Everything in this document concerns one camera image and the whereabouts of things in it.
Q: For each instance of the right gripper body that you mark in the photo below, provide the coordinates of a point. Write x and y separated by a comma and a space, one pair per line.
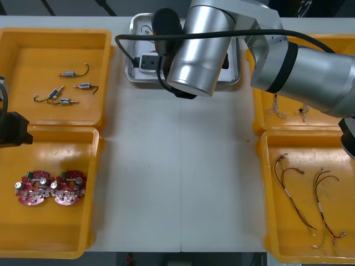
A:
184, 94

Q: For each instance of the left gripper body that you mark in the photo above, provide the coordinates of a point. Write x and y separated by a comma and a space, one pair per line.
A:
15, 130

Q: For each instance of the steel tray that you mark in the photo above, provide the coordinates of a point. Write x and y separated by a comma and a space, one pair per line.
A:
144, 80

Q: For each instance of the blue label solenoid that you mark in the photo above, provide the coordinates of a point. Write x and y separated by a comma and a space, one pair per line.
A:
55, 93

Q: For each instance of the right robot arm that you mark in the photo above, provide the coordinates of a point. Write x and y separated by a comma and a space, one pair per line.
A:
202, 41

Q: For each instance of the yellow-orange plastic bin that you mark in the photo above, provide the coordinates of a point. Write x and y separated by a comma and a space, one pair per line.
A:
55, 155
83, 110
319, 123
291, 243

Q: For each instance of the small metal solenoid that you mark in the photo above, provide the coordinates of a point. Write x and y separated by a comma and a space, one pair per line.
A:
68, 73
84, 85
65, 102

